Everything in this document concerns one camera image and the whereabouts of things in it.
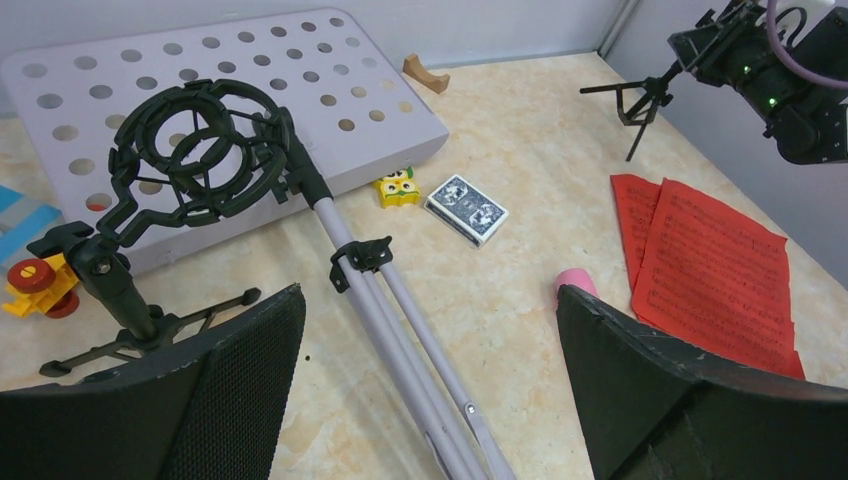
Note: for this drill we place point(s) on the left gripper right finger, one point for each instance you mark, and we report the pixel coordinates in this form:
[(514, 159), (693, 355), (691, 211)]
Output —
[(652, 406)]

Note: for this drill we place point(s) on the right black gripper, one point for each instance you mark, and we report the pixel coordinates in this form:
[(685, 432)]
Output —
[(727, 48)]

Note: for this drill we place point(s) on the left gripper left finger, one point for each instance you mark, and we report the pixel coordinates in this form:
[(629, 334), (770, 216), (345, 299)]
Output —
[(208, 407)]

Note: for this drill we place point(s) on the black tall microphone tripod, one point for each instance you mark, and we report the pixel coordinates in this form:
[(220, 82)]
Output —
[(643, 111)]

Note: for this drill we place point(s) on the red sheet music page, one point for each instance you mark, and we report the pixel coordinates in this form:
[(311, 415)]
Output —
[(715, 278), (635, 201)]

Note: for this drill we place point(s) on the pink microphone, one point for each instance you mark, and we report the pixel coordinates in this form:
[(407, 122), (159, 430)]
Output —
[(575, 284)]

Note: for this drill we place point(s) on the lilac music stand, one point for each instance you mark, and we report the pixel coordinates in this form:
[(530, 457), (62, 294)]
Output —
[(444, 412)]

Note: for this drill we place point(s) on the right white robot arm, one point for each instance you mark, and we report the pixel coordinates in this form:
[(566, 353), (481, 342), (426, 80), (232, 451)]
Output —
[(799, 91)]

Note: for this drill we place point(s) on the blue yellow toy vehicle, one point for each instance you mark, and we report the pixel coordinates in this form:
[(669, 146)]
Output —
[(32, 285)]

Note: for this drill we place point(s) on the blue playing card box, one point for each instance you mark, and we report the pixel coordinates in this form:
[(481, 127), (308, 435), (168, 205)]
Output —
[(466, 210)]

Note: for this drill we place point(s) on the yellow owl toy block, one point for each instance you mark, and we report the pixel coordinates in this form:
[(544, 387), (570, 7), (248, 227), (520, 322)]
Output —
[(397, 189)]

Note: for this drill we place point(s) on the tan wooden block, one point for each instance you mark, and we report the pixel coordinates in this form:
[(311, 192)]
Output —
[(413, 68)]

